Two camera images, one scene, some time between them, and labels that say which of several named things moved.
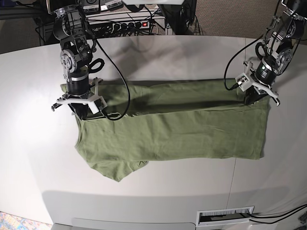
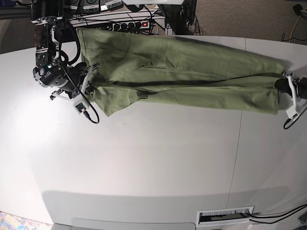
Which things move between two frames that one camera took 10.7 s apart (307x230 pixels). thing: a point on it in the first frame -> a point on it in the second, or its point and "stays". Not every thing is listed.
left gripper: x=81 y=109 -> x=75 y=74
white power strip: x=140 y=25 stays
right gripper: x=251 y=96 -> x=283 y=85
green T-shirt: x=171 y=119 -> x=128 y=69
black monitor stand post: x=181 y=17 stays
